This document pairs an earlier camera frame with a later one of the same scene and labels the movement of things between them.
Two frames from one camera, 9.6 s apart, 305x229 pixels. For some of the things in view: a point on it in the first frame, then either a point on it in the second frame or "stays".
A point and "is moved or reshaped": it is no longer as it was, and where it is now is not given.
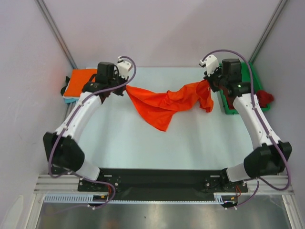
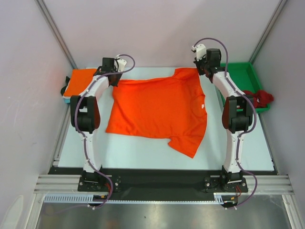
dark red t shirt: (264, 98) stays
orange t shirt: (158, 109) is moved or reshaped
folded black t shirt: (63, 89) stays
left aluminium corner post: (44, 10) stays
